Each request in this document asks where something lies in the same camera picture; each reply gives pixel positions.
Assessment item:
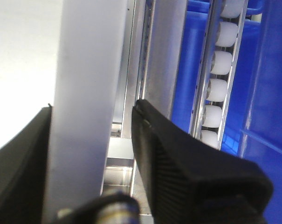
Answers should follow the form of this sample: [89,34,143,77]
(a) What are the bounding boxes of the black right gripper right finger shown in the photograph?
[131,100,273,224]

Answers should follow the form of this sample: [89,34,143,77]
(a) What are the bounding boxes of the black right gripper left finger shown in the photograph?
[0,106,52,224]

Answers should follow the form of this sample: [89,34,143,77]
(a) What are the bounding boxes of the white plastic Totelife tote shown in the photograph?
[0,0,130,224]

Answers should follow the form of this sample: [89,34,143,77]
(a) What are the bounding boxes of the blue bin right shelf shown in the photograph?
[222,0,282,175]

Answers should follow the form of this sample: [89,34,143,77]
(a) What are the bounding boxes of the right white roller track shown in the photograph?
[189,0,248,150]

